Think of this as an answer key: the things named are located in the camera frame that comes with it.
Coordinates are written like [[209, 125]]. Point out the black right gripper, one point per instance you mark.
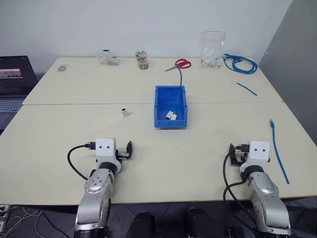
[[241, 151]]

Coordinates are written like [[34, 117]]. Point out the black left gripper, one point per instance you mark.
[[123, 155]]

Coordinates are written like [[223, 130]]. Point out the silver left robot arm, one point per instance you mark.
[[95, 196]]

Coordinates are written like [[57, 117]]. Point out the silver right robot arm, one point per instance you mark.
[[266, 196]]

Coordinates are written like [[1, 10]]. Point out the small white connector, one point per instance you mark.
[[125, 112]]

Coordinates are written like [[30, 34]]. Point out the white keystone jack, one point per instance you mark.
[[168, 114]]

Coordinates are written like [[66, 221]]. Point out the blue plastic storage bin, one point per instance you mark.
[[163, 104]]

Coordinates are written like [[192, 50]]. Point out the dark rounded shape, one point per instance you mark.
[[142, 225], [200, 223]]

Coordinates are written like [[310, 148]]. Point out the clear jar of coloured pins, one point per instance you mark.
[[142, 60]]

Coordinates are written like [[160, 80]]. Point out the clear box of small parts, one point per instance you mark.
[[109, 59]]

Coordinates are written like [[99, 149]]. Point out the clear zip bag with jacks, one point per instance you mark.
[[212, 49]]

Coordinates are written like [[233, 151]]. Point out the clear tape roll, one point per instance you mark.
[[62, 68]]

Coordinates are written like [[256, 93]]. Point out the dark open laptop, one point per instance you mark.
[[13, 81]]

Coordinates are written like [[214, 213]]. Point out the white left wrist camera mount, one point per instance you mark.
[[105, 148]]

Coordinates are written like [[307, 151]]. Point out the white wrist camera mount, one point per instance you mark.
[[258, 152], [105, 148]]

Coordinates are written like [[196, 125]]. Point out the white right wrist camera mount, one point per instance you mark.
[[258, 152]]

